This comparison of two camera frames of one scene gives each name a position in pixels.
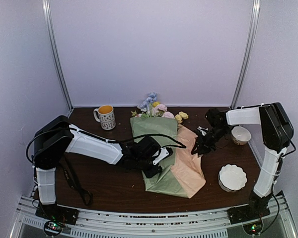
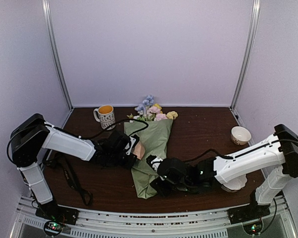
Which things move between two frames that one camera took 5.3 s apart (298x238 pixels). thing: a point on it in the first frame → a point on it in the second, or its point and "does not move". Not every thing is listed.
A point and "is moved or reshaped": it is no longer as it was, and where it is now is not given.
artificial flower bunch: [136, 115] → [130, 116]
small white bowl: [241, 135] does not move
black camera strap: [87, 196] does not move
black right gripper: [203, 145] → [161, 190]
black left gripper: [151, 174] → [128, 165]
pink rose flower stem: [160, 110] → [156, 110]
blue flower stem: [147, 105] is moved or reshaped
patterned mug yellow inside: [105, 114] does not move
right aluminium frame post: [252, 36] does not move
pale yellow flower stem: [179, 117] → [171, 115]
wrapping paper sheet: [183, 175] is moved or reshaped
